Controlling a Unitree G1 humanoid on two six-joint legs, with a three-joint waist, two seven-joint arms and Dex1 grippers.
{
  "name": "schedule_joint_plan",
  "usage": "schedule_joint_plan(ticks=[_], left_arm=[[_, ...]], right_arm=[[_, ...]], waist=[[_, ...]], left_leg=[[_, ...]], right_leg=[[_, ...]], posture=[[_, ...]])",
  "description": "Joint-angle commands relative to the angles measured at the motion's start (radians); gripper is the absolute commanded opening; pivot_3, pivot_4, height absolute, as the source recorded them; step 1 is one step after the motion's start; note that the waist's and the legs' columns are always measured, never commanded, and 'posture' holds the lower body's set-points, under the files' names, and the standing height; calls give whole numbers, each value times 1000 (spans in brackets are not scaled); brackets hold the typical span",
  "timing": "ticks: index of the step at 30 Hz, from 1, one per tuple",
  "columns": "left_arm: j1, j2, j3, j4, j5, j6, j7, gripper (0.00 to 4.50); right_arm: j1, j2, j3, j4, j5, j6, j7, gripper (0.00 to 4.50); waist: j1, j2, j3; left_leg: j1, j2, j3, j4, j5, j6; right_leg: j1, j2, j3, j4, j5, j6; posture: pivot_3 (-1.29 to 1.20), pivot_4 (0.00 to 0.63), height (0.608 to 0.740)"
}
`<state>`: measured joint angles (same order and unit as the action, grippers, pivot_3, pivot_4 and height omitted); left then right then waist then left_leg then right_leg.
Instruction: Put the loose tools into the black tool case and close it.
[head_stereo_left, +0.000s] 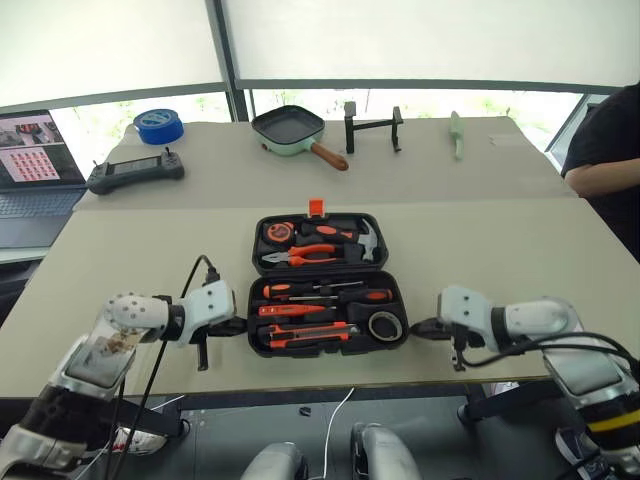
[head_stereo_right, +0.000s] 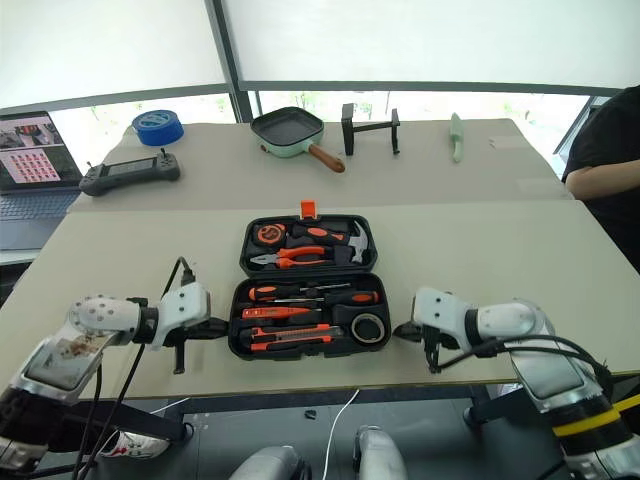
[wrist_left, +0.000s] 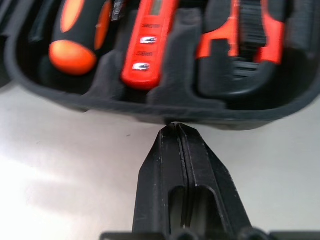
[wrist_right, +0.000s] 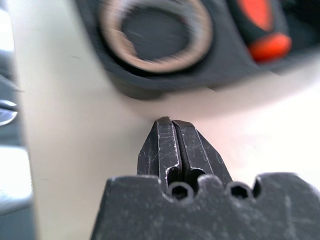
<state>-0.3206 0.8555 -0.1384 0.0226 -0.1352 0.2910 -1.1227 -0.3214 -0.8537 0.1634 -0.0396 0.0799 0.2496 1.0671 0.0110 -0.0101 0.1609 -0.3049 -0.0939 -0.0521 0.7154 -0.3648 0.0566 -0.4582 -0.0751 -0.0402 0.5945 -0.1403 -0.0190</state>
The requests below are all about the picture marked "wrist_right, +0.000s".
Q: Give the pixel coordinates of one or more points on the orange black screwdriver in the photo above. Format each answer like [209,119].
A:
[265,32]

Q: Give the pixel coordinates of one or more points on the beige tape roll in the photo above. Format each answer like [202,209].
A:
[112,42]

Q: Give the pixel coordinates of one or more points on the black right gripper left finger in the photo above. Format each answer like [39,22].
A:
[160,150]

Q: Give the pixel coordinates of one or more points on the dark grey tool tray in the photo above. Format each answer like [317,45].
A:
[225,72]

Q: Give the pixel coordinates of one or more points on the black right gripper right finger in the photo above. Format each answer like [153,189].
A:
[197,152]

